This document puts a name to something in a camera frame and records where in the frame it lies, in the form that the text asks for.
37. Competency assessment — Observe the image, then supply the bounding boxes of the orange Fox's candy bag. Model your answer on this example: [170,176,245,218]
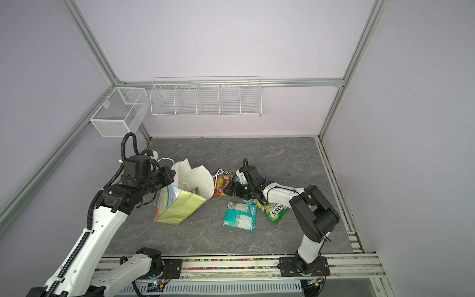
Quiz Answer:
[214,174,232,196]

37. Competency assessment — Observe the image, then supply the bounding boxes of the paper bag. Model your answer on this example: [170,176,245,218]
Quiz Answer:
[154,159,215,225]

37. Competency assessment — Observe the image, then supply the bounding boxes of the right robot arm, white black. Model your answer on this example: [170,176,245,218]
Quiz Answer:
[225,159,340,275]

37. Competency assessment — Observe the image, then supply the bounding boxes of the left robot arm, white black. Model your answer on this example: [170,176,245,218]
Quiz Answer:
[28,132,175,297]

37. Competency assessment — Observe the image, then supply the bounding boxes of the teal white candy bag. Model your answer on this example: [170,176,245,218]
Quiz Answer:
[223,201,257,233]

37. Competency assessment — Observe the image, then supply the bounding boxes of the yellow green Fox's bag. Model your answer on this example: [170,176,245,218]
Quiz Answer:
[260,203,289,225]

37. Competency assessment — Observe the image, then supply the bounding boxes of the purple M&M's packet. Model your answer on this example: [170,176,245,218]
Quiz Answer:
[215,168,236,177]

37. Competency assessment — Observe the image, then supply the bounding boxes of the white mesh basket, small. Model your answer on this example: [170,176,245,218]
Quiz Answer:
[90,87,150,137]

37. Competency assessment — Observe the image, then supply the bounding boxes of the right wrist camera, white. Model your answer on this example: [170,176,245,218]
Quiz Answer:
[236,168,249,185]

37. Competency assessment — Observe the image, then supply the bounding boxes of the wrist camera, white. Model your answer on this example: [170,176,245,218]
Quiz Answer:
[236,168,249,185]
[141,149,159,161]

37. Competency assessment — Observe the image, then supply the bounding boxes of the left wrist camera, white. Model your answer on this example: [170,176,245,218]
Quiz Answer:
[141,149,159,161]

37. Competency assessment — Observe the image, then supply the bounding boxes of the white wire basket, long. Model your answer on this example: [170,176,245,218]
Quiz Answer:
[149,76,262,116]

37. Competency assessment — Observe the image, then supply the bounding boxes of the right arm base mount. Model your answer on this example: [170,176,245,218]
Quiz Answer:
[277,256,330,277]

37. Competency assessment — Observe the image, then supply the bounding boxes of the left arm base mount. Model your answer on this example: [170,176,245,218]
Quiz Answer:
[147,258,183,280]

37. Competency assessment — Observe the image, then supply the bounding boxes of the white vented cable duct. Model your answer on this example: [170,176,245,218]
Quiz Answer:
[137,280,304,297]

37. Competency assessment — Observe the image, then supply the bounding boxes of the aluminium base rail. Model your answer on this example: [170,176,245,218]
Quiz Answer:
[159,254,387,282]

